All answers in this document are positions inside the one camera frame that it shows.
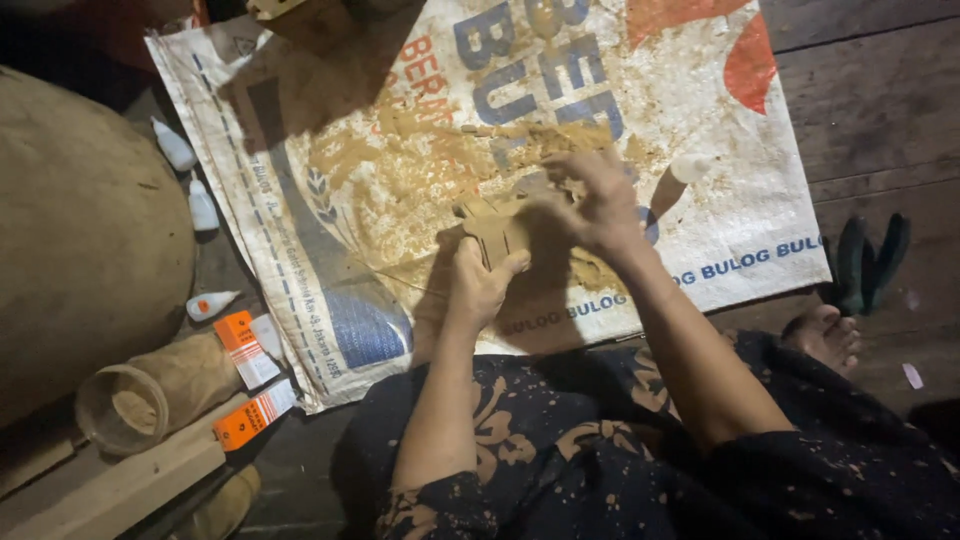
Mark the person's left hand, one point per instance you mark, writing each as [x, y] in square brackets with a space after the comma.
[477, 287]

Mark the person's right hand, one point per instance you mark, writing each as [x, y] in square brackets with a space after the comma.
[600, 201]

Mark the person's right fingers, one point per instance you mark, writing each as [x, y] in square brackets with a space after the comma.
[574, 174]

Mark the white printed woven sack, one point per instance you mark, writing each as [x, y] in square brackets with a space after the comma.
[480, 180]

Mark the pile of sawdust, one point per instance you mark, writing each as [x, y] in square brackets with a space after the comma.
[465, 172]

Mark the white glue bottle with sawdust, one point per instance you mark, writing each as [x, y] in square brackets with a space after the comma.
[686, 169]

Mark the dark floral patterned garment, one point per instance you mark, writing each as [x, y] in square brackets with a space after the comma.
[660, 457]

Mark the person's bare foot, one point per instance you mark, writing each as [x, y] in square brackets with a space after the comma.
[825, 336]

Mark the dark green glove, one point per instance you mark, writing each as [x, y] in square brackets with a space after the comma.
[870, 266]

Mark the orange white glue box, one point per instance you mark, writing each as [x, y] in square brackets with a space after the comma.
[253, 414]
[246, 349]

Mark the small white glue bottle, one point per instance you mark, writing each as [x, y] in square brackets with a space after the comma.
[174, 145]
[202, 205]

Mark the white glue bottle orange label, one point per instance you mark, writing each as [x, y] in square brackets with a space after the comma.
[210, 304]

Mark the small pink paper scrap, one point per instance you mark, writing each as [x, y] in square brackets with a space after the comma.
[913, 376]

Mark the clear plastic jar of sawdust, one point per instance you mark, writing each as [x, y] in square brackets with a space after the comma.
[150, 394]

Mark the large tan stuffed sack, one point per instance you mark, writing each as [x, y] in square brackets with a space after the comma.
[82, 240]

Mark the light wooden plank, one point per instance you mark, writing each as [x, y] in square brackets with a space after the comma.
[120, 480]

